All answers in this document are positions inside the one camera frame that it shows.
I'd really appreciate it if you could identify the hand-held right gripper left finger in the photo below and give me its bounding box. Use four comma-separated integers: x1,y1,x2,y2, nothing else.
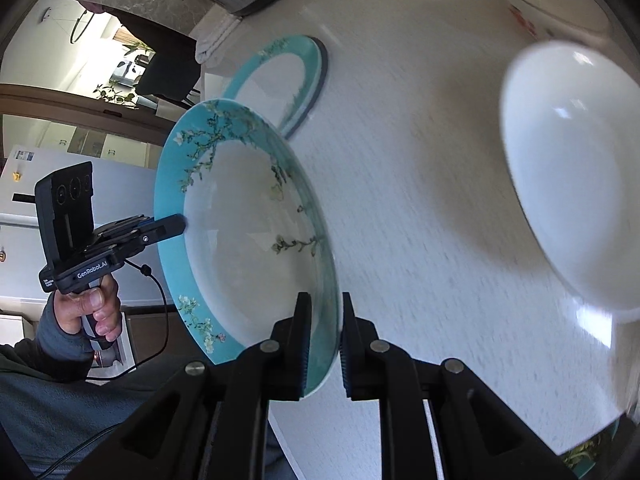
65,291,313,480

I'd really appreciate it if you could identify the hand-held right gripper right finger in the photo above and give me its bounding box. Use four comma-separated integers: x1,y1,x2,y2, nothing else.
340,291,578,480

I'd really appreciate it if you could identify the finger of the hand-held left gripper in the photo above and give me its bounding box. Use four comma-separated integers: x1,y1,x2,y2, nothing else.
145,213,187,242

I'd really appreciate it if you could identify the deep teal floral plate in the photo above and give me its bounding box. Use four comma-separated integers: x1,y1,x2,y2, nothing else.
152,99,343,401

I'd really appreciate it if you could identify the white dark-rimmed plate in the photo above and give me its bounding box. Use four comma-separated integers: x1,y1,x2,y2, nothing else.
282,40,330,141

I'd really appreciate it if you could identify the large white bowl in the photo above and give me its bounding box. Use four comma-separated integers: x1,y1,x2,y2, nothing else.
499,39,640,323

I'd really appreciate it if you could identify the red print dark-rimmed bowl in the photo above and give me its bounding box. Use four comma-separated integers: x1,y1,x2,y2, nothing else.
492,0,612,43

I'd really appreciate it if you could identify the person's left forearm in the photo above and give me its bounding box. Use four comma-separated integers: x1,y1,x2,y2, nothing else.
0,305,221,480

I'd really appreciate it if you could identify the person's left hand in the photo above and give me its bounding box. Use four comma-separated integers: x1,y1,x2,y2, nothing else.
54,275,124,346

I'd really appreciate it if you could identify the white refrigerator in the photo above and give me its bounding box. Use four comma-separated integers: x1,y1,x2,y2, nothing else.
0,145,161,306

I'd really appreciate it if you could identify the potted plant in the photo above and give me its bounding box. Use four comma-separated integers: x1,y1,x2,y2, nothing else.
92,80,141,106

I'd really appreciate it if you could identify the white cloth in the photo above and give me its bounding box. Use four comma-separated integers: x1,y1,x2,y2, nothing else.
194,12,246,67

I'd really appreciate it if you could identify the teal basket of greens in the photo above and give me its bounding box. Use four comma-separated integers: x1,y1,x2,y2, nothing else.
560,420,623,478

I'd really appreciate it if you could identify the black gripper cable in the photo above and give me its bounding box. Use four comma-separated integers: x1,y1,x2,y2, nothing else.
30,257,170,480

